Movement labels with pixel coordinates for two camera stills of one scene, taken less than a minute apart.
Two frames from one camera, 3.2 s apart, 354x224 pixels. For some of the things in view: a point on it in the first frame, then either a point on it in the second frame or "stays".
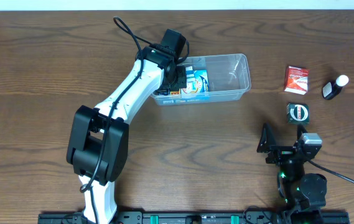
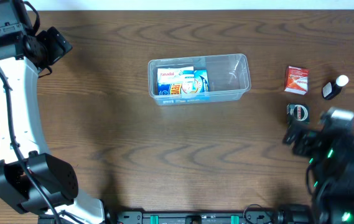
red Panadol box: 297,81 stays
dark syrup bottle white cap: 331,89 stays
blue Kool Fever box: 200,84 stays
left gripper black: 183,80 -> 51,53
